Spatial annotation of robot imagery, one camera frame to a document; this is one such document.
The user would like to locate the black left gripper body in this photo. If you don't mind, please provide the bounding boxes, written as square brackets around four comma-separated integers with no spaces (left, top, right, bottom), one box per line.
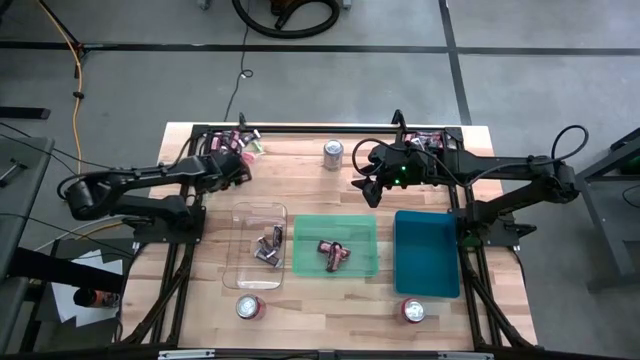
[206,148,253,195]

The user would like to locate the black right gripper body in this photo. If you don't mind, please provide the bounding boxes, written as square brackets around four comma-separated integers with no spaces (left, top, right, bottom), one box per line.
[363,144,424,210]

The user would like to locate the silver soda can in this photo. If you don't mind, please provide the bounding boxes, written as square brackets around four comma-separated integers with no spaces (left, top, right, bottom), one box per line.
[322,138,345,172]

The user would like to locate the green translucent plastic bin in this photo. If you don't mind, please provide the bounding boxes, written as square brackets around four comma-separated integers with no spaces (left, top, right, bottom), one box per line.
[291,213,380,279]

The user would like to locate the blue plastic bin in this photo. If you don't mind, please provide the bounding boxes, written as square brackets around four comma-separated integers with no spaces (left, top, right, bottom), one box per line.
[392,209,461,300]

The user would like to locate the clear plastic bin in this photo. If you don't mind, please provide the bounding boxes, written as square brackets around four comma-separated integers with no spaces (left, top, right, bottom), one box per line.
[222,200,290,291]

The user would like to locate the red soda can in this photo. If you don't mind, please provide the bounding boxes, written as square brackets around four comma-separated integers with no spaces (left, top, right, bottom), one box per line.
[399,297,427,325]
[235,293,267,321]

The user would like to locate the orange black spray can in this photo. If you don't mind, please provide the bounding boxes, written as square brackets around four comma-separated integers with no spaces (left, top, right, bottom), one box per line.
[73,288,122,310]

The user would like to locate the black beam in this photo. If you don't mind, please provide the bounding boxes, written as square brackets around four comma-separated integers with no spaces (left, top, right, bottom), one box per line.
[0,246,127,295]

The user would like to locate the white paper sheets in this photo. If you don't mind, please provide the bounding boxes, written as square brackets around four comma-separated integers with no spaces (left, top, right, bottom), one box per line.
[49,248,125,329]

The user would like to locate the black flat floor bar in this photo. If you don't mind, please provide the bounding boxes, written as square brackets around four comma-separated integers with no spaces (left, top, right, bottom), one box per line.
[0,105,52,121]

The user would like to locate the grey side table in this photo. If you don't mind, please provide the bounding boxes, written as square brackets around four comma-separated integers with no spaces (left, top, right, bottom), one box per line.
[0,134,55,360]

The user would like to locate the small grey hand tool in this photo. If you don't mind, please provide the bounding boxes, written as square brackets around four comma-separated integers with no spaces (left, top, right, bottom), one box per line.
[0,158,29,189]

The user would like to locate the black metal table stand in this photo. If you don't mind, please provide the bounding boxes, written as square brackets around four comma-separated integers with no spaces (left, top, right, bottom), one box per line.
[549,127,640,294]

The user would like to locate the black aluminium table frame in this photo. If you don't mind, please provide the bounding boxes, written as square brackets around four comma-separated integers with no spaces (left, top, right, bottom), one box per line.
[112,121,539,354]

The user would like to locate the thin black floor cable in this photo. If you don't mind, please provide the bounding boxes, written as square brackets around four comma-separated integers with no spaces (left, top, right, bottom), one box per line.
[223,0,255,124]

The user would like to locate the thick black vacuum hose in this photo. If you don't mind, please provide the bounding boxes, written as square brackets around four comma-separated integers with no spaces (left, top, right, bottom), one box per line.
[230,0,342,40]

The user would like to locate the yellow extension cord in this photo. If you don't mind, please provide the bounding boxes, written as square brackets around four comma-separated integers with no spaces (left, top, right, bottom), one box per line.
[37,0,124,241]

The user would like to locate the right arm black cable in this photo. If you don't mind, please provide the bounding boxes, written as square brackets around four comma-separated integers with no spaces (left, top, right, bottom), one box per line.
[549,124,590,162]

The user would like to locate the grey metal edge bracket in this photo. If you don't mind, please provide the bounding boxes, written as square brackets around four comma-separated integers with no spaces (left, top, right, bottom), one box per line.
[157,348,216,360]
[437,351,495,360]

